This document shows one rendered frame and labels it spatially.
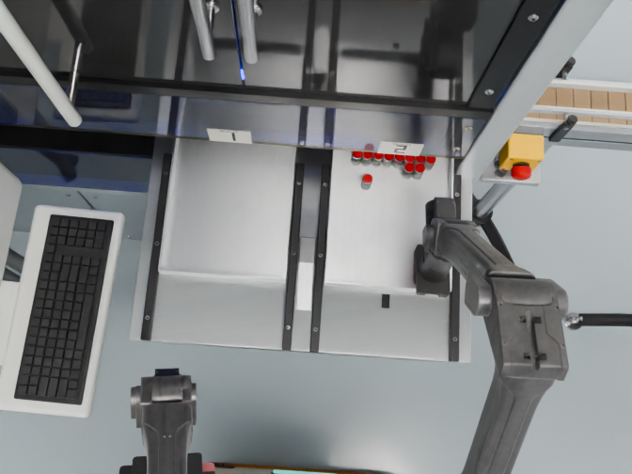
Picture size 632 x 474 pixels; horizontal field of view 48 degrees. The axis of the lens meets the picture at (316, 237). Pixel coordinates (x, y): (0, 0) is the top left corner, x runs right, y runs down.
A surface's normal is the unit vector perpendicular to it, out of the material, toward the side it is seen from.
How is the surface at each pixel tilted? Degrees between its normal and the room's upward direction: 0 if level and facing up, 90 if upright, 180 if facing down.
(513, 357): 16
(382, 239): 0
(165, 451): 41
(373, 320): 0
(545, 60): 90
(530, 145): 0
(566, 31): 90
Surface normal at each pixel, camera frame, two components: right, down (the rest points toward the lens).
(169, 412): 0.11, -0.82
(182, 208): 0.04, -0.25
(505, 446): 0.00, 0.60
